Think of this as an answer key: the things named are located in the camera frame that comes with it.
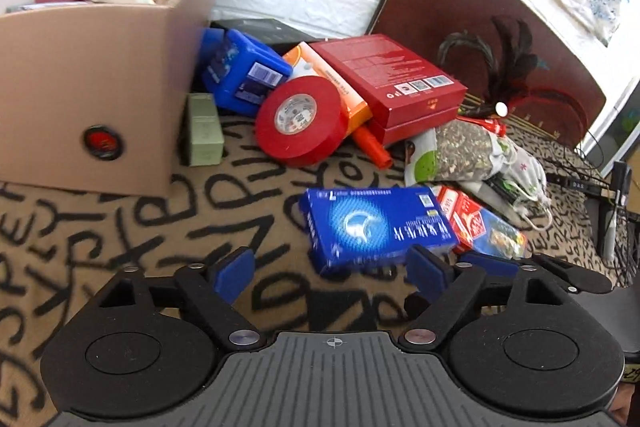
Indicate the red marker pen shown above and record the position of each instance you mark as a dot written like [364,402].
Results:
[372,147]

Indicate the large brown cardboard shoebox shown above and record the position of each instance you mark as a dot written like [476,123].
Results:
[75,72]

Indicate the seed mix bag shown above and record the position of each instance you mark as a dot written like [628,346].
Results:
[460,152]

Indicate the red tape roll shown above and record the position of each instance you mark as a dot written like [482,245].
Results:
[320,134]

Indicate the large red box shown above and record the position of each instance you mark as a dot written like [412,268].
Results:
[390,72]

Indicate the orange white box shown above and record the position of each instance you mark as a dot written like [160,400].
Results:
[346,99]

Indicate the black flat box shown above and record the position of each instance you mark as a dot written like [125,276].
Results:
[260,29]

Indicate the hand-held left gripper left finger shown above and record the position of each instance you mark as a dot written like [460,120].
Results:
[232,274]

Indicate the blue plastic container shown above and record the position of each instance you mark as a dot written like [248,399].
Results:
[235,72]

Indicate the pale green box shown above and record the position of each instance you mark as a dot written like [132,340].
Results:
[202,132]

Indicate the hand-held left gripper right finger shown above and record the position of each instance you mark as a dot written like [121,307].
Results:
[427,272]

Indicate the blue medicine box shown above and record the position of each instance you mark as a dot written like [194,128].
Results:
[370,227]

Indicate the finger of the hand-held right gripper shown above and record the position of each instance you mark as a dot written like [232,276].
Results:
[492,263]

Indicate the red snack packet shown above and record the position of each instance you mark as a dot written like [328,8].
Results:
[475,222]

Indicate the tan printed blanket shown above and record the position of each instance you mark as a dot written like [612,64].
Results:
[150,227]

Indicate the black feather mask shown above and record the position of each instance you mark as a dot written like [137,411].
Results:
[510,72]

